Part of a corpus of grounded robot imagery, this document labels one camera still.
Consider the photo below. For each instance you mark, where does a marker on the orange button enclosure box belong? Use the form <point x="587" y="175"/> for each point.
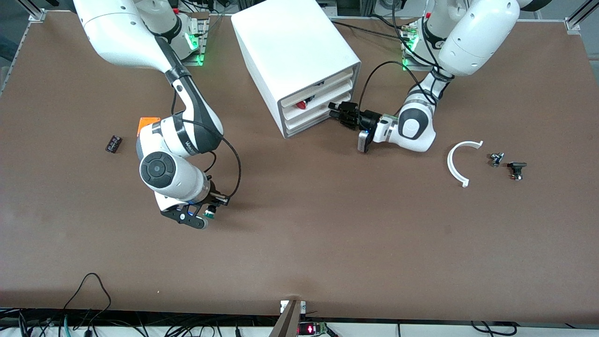
<point x="147" y="122"/>

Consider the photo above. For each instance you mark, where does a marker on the highest white drawer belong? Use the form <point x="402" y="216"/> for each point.
<point x="290" y="100"/>

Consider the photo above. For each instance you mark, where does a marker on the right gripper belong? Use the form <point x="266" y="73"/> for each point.
<point x="216" y="195"/>

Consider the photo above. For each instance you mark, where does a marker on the white drawer cabinet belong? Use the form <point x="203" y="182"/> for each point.
<point x="290" y="42"/>

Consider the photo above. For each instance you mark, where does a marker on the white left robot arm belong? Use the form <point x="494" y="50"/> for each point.
<point x="477" y="37"/>

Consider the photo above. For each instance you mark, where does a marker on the black T-shaped switch part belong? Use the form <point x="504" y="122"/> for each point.
<point x="516" y="165"/>

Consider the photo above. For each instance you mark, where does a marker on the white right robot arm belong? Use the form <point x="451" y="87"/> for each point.
<point x="117" y="32"/>

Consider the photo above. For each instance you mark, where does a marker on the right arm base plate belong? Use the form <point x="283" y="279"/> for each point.
<point x="199" y="51"/>

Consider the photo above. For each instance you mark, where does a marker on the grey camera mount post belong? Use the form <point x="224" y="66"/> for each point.
<point x="288" y="323"/>

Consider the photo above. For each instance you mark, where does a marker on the small grey metal connector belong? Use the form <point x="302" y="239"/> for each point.
<point x="496" y="159"/>

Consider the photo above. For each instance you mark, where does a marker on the red LED circuit board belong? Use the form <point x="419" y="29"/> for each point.
<point x="311" y="329"/>

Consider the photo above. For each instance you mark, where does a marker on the lowest white drawer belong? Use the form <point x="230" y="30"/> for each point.
<point x="292" y="128"/>

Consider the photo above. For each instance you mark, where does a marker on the dark cylindrical capacitor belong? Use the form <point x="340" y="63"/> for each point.
<point x="113" y="144"/>

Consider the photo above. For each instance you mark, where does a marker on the middle white drawer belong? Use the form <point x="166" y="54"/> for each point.
<point x="290" y="113"/>

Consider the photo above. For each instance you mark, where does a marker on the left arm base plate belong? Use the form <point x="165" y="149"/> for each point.
<point x="408" y="61"/>

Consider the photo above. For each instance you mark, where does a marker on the green mushroom push button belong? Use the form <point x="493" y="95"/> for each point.
<point x="210" y="214"/>

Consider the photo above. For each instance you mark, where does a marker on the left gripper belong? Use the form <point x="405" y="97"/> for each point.
<point x="368" y="119"/>

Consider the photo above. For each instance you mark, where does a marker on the aluminium frame profile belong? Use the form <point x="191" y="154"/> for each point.
<point x="36" y="9"/>
<point x="578" y="16"/>

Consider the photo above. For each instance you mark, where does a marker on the red push button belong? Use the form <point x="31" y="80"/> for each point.
<point x="302" y="105"/>

